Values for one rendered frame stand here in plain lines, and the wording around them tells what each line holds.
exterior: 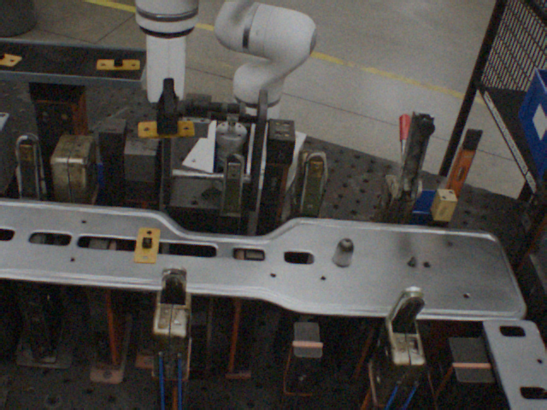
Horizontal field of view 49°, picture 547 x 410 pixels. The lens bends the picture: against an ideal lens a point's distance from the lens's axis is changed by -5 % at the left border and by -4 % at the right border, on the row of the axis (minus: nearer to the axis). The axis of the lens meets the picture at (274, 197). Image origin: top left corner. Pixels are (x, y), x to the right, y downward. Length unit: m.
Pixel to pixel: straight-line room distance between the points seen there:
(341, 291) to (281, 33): 0.60
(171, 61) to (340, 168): 1.05
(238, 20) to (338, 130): 1.95
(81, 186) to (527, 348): 0.83
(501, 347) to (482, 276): 0.16
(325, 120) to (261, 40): 1.97
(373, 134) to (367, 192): 1.57
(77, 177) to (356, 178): 0.89
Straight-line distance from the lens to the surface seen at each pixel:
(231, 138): 1.17
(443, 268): 1.16
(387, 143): 3.26
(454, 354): 1.06
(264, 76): 1.45
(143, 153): 1.17
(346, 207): 1.69
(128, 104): 2.01
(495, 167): 3.36
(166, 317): 0.93
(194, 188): 1.26
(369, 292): 1.07
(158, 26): 0.83
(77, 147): 1.19
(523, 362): 1.08
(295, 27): 1.39
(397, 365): 0.94
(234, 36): 1.41
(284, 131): 1.18
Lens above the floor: 1.77
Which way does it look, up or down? 40 degrees down
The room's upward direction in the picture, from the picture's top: 9 degrees clockwise
